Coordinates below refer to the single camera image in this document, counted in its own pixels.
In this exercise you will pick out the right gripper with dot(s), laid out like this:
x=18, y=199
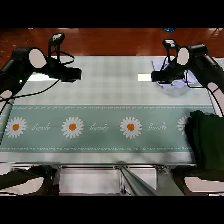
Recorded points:
x=166, y=76

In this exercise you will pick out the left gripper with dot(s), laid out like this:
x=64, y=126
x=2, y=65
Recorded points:
x=68, y=74

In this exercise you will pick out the light blue shirt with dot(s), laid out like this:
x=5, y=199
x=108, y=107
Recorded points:
x=176, y=87

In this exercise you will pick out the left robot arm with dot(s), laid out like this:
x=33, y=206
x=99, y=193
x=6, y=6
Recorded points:
x=18, y=66

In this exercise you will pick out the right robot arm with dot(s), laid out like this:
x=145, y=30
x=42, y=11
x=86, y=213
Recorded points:
x=203, y=65

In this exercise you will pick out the dark green garment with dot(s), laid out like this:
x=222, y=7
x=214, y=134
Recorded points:
x=206, y=140

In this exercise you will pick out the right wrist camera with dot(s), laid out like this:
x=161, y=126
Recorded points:
x=169, y=43

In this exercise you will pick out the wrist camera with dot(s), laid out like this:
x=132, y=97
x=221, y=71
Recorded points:
x=57, y=37
x=169, y=43

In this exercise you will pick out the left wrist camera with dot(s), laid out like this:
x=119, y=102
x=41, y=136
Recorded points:
x=57, y=37

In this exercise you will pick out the silver frame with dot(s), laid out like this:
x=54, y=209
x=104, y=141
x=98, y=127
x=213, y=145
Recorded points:
x=139, y=186

